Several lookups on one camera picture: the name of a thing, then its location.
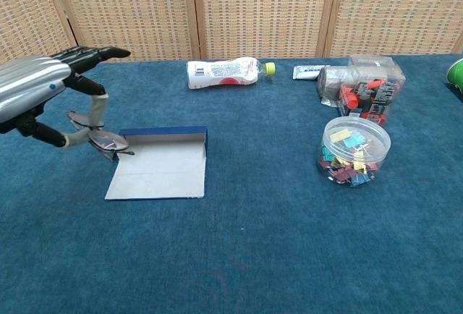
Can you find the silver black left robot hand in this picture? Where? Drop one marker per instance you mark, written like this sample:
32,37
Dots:
29,82

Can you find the thin metal frame eyeglasses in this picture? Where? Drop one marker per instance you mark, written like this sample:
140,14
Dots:
108,142

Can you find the blue cardboard glasses case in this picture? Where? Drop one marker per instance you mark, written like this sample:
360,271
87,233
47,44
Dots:
162,176

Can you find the woven wicker screen panel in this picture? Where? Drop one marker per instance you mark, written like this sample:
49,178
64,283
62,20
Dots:
25,13
126,10
264,10
398,10

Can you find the plastic bottle with white label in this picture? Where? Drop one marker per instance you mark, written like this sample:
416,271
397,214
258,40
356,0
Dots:
224,73

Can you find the blue table cloth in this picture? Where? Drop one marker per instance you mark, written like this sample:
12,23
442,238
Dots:
231,238

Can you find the white blue toothpaste tube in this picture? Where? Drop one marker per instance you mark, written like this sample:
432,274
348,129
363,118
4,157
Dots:
307,72

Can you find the clear round jar binder clips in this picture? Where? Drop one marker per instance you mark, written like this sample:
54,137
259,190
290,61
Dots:
354,155

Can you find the clear box with red items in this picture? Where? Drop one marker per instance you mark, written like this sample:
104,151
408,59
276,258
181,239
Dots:
376,93

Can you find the green chips can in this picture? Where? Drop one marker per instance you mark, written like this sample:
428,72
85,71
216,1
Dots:
456,73

